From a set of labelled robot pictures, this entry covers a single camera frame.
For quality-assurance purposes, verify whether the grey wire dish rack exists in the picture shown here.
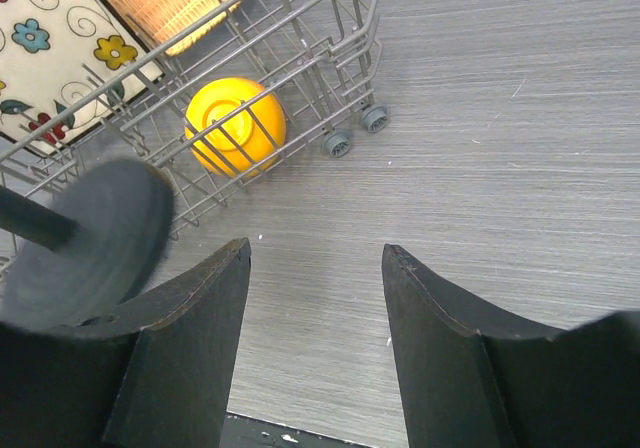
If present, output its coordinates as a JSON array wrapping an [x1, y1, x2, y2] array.
[[1, 0, 388, 239]]

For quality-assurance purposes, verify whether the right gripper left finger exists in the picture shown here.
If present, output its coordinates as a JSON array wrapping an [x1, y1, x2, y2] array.
[[1, 238, 250, 447]]

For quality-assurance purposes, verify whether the yellow bowl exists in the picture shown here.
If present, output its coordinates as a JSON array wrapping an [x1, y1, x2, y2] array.
[[185, 77, 287, 177]]

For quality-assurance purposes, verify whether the black phone stand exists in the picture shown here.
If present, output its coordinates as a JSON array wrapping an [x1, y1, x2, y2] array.
[[1, 158, 174, 331]]

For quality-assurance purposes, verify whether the floral square plate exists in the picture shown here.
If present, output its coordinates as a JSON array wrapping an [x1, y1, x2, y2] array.
[[1, 0, 147, 143]]

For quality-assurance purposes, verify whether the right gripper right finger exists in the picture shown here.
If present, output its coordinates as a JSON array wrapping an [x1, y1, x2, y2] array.
[[381, 244, 639, 447]]

